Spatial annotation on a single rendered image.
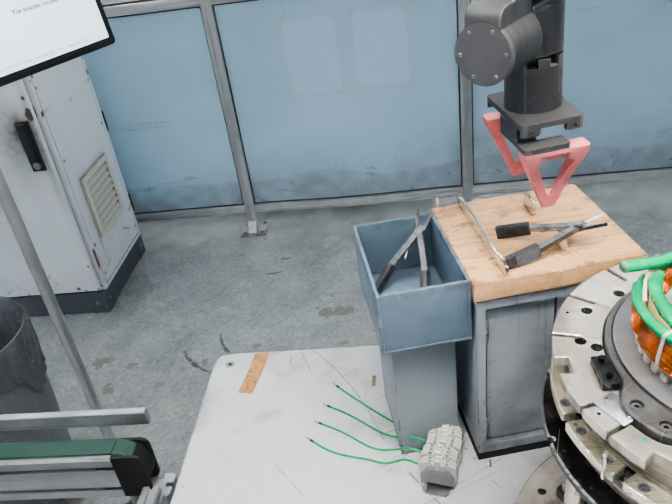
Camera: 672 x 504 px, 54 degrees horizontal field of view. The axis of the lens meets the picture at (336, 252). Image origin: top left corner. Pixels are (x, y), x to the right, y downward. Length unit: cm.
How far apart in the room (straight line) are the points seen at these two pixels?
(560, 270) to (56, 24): 91
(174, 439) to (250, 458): 121
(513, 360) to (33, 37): 91
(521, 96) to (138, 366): 202
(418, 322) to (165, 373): 174
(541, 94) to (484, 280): 21
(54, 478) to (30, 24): 73
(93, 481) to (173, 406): 117
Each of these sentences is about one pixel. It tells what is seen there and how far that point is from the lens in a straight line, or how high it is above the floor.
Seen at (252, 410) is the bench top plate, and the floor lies 78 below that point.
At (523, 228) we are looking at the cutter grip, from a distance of 81.
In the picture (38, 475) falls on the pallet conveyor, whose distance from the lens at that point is 117.
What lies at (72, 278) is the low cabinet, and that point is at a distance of 280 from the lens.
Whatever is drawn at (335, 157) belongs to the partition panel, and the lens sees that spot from 293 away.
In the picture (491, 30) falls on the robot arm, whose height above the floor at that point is 134.
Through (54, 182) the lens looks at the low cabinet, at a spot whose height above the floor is 60.
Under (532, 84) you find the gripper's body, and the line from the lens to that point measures 69.
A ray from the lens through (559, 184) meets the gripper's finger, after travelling 72.
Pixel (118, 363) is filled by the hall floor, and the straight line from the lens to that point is 255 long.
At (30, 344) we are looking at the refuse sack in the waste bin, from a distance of 188.
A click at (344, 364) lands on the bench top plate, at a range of 108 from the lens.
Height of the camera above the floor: 149
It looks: 31 degrees down
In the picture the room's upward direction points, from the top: 8 degrees counter-clockwise
